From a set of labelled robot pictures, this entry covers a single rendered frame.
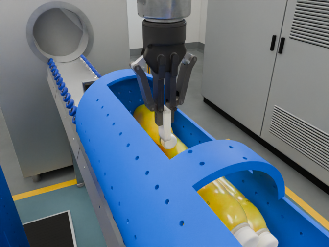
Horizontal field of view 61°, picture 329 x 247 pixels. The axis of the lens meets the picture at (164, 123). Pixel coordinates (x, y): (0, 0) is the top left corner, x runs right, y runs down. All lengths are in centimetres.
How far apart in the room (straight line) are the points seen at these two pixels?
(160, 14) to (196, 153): 22
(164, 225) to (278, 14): 217
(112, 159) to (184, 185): 18
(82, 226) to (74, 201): 25
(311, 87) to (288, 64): 26
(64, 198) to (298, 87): 191
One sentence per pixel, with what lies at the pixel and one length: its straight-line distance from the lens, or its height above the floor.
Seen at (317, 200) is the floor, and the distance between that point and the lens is 237.
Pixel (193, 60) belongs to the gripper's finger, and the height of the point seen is 132.
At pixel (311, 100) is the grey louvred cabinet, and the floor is 64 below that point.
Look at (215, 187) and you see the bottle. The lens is 46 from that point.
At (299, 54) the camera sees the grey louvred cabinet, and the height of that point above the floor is 92.
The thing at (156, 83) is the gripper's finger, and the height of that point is 129.
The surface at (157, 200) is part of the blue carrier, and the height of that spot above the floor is 119.
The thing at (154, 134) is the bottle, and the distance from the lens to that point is 71.
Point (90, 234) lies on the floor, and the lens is 194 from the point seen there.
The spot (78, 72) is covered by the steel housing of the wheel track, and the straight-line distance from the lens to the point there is 175.
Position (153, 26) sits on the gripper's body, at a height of 139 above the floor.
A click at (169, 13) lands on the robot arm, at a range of 45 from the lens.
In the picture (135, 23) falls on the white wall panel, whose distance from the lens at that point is 528.
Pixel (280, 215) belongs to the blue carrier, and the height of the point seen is 108.
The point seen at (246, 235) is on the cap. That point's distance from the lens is 43.
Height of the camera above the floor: 148
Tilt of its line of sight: 29 degrees down
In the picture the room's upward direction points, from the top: straight up
